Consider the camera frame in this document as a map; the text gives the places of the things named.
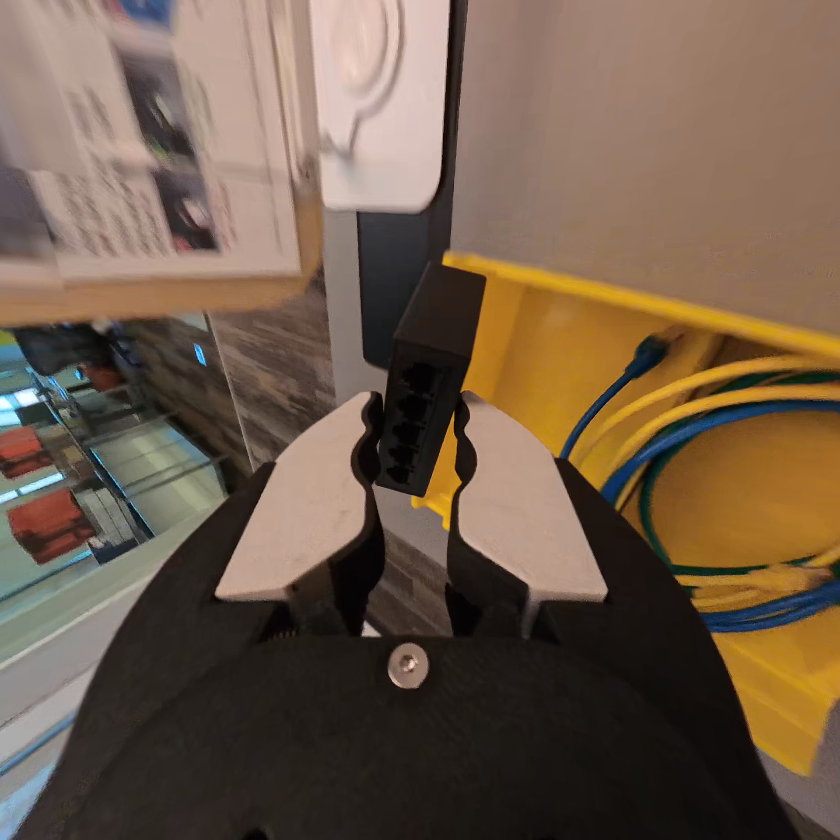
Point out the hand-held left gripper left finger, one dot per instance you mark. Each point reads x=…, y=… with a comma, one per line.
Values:
x=295, y=512

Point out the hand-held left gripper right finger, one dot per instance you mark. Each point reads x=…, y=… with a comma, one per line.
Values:
x=525, y=512

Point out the yellow plastic bin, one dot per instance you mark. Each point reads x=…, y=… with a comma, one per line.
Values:
x=544, y=341

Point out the black ethernet switch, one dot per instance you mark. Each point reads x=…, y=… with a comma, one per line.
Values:
x=436, y=328

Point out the red crate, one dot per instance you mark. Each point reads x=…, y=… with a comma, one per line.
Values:
x=23, y=453
x=49, y=525

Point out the wooden instruction board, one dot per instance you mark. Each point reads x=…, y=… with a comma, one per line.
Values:
x=131, y=197

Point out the white metal stand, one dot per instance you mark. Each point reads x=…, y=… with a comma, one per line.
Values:
x=380, y=164

